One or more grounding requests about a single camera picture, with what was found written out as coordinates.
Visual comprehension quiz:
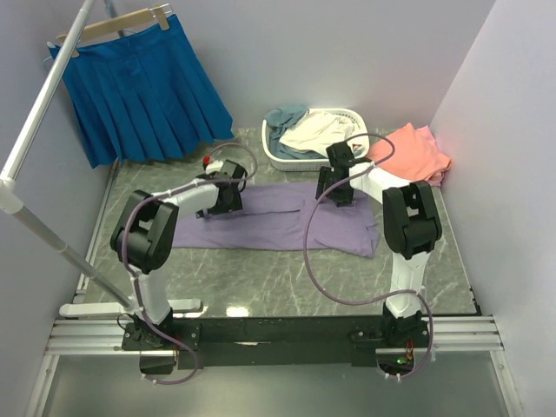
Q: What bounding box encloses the purple t shirt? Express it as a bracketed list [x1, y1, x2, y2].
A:
[173, 182, 380, 258]

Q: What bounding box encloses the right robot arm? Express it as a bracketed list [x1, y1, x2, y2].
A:
[315, 136, 442, 321]

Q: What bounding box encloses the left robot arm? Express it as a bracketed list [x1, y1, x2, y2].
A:
[110, 157, 248, 326]

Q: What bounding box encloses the white t shirt in basket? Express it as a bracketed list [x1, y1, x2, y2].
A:
[280, 110, 363, 159]

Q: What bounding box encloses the white plastic laundry basket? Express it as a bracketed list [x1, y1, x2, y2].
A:
[261, 105, 369, 172]

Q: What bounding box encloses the grey blue t shirt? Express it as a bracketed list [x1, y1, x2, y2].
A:
[264, 105, 308, 160]

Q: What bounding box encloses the folded orange t shirt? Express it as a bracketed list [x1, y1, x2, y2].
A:
[379, 123, 426, 182]

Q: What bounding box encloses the folded pink t shirt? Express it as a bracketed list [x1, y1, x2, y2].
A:
[416, 126, 453, 187]

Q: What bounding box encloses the blue pleated skirt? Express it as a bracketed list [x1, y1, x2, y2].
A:
[63, 15, 233, 168]

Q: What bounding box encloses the wooden clothes hanger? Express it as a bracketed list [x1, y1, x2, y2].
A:
[56, 3, 171, 57]

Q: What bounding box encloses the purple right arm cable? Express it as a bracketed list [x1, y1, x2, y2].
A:
[302, 132, 435, 381]

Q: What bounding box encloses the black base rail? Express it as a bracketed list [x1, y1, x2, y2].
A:
[121, 315, 430, 369]

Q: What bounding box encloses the aluminium frame rail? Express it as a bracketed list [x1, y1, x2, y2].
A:
[45, 316, 504, 355]

